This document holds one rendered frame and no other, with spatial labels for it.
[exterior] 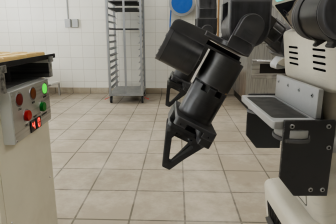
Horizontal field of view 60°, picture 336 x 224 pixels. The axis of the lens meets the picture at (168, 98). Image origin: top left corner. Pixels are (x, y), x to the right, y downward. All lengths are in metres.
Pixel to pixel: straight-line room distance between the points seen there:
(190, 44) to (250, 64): 3.50
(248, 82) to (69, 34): 2.93
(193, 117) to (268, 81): 3.59
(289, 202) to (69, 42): 4.62
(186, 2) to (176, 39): 4.25
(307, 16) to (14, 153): 0.78
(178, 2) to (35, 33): 2.37
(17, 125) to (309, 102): 0.71
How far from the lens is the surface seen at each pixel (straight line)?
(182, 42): 0.42
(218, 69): 0.43
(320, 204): 0.74
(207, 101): 0.43
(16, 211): 0.97
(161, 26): 4.79
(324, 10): 0.45
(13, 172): 0.93
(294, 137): 0.61
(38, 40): 5.30
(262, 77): 3.95
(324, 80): 0.67
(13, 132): 0.85
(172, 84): 0.87
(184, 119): 0.41
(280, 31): 0.90
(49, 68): 1.05
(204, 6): 0.86
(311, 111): 0.66
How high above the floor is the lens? 0.98
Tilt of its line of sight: 12 degrees down
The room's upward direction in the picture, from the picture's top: straight up
